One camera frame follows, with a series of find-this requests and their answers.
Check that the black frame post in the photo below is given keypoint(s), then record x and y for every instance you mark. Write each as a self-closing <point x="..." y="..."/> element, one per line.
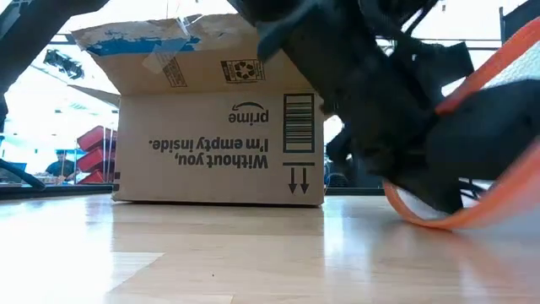
<point x="519" y="19"/>

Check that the person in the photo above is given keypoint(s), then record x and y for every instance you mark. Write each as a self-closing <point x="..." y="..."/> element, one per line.
<point x="61" y="166"/>

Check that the white mesh pouch orange trim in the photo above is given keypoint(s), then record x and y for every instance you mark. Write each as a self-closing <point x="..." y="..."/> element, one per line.
<point x="485" y="211"/>

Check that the red storage bin rack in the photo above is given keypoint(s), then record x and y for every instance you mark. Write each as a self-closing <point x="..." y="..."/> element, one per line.
<point x="95" y="139"/>

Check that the brown cardboard shipping box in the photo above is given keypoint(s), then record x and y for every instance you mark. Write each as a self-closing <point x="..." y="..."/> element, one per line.
<point x="190" y="177"/>

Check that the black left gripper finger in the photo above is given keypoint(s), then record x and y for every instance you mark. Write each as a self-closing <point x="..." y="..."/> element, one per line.
<point x="430" y="190"/>

